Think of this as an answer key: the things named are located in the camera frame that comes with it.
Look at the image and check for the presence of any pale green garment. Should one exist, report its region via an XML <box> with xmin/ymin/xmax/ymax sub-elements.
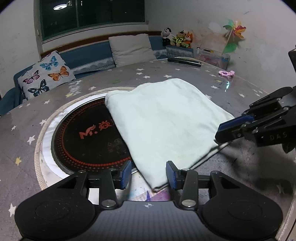
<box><xmin>105</xmin><ymin>78</ymin><xmax>233</xmax><ymax>190</ymax></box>

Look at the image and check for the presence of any pink braided hair band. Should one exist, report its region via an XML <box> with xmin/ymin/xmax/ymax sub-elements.
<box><xmin>218</xmin><ymin>70</ymin><xmax>235</xmax><ymax>78</ymax></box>

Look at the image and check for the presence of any round induction cooktop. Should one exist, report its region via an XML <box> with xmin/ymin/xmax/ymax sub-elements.
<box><xmin>34</xmin><ymin>88</ymin><xmax>132</xmax><ymax>190</ymax></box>

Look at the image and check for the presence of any clear plastic storage box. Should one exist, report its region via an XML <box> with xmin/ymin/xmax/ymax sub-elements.
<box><xmin>193</xmin><ymin>48</ymin><xmax>230</xmax><ymax>70</ymax></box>

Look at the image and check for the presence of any colourful paper pinwheel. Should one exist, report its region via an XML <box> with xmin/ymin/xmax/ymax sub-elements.
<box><xmin>222</xmin><ymin>20</ymin><xmax>246</xmax><ymax>54</ymax></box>

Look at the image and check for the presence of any black remote control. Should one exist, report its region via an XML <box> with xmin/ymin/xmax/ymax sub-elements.
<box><xmin>167</xmin><ymin>57</ymin><xmax>202</xmax><ymax>67</ymax></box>

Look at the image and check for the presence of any orange fox plush toy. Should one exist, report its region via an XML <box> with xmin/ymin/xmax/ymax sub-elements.
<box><xmin>183</xmin><ymin>32</ymin><xmax>194</xmax><ymax>48</ymax></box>

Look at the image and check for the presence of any brown bear plush toy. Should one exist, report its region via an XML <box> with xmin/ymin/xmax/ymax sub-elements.
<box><xmin>171</xmin><ymin>30</ymin><xmax>188</xmax><ymax>48</ymax></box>

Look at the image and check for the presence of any panda plush toy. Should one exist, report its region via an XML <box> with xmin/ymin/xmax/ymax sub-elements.
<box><xmin>162</xmin><ymin>28</ymin><xmax>175</xmax><ymax>47</ymax></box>

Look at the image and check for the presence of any blue sofa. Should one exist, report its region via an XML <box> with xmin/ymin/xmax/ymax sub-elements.
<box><xmin>1</xmin><ymin>36</ymin><xmax>193</xmax><ymax>116</ymax></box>

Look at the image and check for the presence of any butterfly print pillow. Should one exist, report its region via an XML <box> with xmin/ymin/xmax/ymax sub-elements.
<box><xmin>18</xmin><ymin>51</ymin><xmax>76</xmax><ymax>100</ymax></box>

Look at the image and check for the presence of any grey plain pillow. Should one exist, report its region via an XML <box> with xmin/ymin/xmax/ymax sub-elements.
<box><xmin>108</xmin><ymin>34</ymin><xmax>156</xmax><ymax>67</ymax></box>

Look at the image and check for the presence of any dark window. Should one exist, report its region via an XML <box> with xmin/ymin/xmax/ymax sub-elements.
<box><xmin>34</xmin><ymin>1</ymin><xmax>147</xmax><ymax>44</ymax></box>

